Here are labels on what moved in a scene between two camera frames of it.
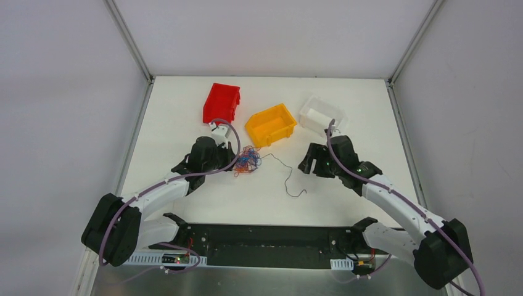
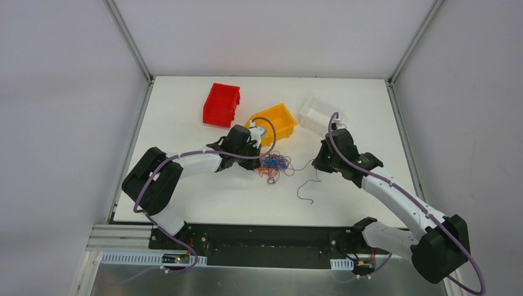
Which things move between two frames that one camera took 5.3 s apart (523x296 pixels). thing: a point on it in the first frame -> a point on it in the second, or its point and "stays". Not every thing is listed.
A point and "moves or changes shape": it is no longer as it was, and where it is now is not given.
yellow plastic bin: (270, 125) stays
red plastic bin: (221, 102) stays
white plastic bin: (317, 113) stays
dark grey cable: (292, 170) -> (306, 181)
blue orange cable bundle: (248, 160) moves or changes shape
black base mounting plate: (339, 246) stays
